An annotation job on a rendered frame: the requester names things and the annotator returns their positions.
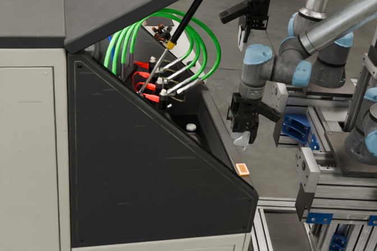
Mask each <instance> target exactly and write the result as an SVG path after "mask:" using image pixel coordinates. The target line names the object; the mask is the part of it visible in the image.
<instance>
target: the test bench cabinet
mask: <svg viewBox="0 0 377 251"><path fill-rule="evenodd" d="M250 238H251V233H243V234H231V235H217V236H205V237H198V238H185V239H172V240H159V241H146V242H139V243H126V244H113V245H101V246H93V247H81V248H72V247H71V251H248V247H249V242H250Z"/></svg>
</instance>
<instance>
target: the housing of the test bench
mask: <svg viewBox="0 0 377 251"><path fill-rule="evenodd" d="M65 38H66V24H65V0H0V251H71V225H70V178H69V154H68V106H67V59H66V48H65V46H64V40H65Z"/></svg>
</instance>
